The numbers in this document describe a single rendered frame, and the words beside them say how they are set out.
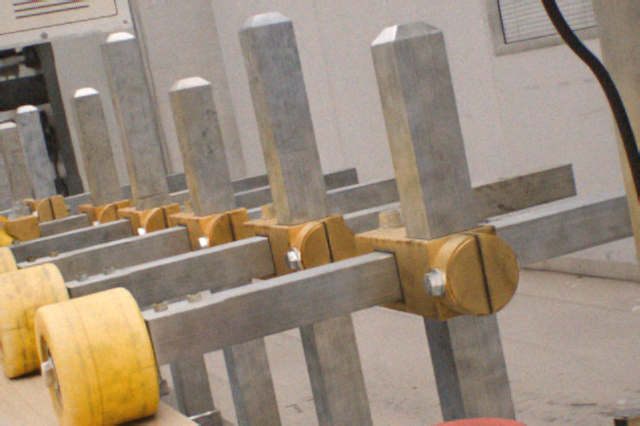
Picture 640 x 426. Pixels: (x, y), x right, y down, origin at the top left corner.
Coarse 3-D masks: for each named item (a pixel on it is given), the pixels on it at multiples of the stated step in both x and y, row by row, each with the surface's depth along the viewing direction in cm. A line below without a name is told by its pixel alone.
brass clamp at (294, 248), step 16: (256, 224) 110; (272, 224) 108; (304, 224) 104; (320, 224) 102; (336, 224) 102; (272, 240) 107; (288, 240) 103; (304, 240) 102; (320, 240) 102; (336, 240) 102; (352, 240) 103; (272, 256) 108; (288, 256) 102; (304, 256) 101; (320, 256) 102; (336, 256) 102; (352, 256) 103; (288, 272) 105
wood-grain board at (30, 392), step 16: (0, 368) 107; (0, 384) 100; (16, 384) 99; (32, 384) 97; (0, 400) 94; (16, 400) 93; (32, 400) 92; (48, 400) 91; (160, 400) 83; (0, 416) 89; (16, 416) 88; (32, 416) 86; (48, 416) 86; (160, 416) 79; (176, 416) 78
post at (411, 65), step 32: (384, 32) 82; (416, 32) 80; (384, 64) 81; (416, 64) 80; (448, 64) 81; (384, 96) 82; (416, 96) 80; (448, 96) 81; (416, 128) 80; (448, 128) 81; (416, 160) 80; (448, 160) 81; (416, 192) 81; (448, 192) 81; (416, 224) 82; (448, 224) 81; (448, 320) 81; (480, 320) 82; (448, 352) 82; (480, 352) 82; (448, 384) 83; (480, 384) 82; (448, 416) 84; (480, 416) 82; (512, 416) 83
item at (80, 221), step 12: (240, 180) 185; (252, 180) 186; (264, 180) 187; (180, 192) 183; (180, 204) 182; (72, 216) 178; (84, 216) 177; (48, 228) 176; (60, 228) 176; (72, 228) 177
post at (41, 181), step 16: (16, 112) 220; (32, 112) 220; (32, 128) 220; (32, 144) 220; (32, 160) 220; (48, 160) 221; (32, 176) 220; (48, 176) 221; (32, 192) 223; (48, 192) 221
